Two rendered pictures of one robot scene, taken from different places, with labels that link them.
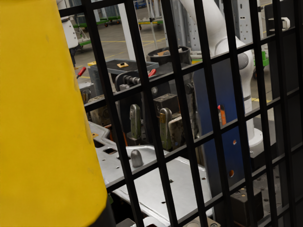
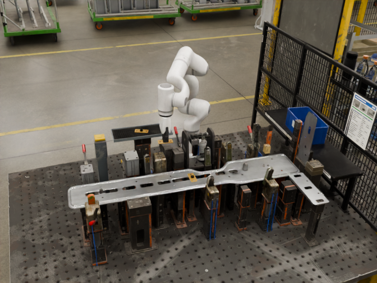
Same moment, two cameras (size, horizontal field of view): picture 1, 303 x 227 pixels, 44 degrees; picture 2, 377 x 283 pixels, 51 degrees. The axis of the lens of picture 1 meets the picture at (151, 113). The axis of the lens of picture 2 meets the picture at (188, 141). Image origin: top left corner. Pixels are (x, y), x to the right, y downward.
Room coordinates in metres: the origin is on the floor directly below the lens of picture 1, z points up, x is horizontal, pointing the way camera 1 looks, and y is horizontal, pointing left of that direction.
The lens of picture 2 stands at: (0.85, 2.09, 2.40)
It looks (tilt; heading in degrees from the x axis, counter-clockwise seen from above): 31 degrees down; 284
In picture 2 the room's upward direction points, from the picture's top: 2 degrees clockwise
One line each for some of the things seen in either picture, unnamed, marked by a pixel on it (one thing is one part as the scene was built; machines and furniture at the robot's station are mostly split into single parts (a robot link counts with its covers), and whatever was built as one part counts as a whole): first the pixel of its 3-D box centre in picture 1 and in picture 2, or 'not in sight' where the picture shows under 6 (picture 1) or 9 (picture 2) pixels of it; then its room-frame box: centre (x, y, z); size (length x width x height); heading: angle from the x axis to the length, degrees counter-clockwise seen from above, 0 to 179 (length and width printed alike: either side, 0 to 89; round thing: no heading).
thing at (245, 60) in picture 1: (235, 70); (196, 114); (1.40, -0.35, 1.10); 0.19 x 0.12 x 0.24; 179
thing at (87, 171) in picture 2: not in sight; (90, 192); (1.86, 0.42, 0.88); 0.11 x 0.10 x 0.36; 122
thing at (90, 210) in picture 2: not in sight; (96, 233); (1.67, 0.72, 0.88); 0.15 x 0.11 x 0.36; 122
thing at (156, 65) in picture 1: (122, 66); (141, 132); (1.65, 0.08, 1.16); 0.37 x 0.14 x 0.02; 32
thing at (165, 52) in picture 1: (172, 81); not in sight; (4.16, -0.31, 0.36); 0.54 x 0.50 x 0.73; 127
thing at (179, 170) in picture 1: (82, 139); (189, 179); (1.29, 0.26, 1.00); 1.38 x 0.22 x 0.02; 32
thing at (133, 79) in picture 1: (150, 137); (197, 163); (1.30, 0.02, 0.94); 0.18 x 0.13 x 0.49; 32
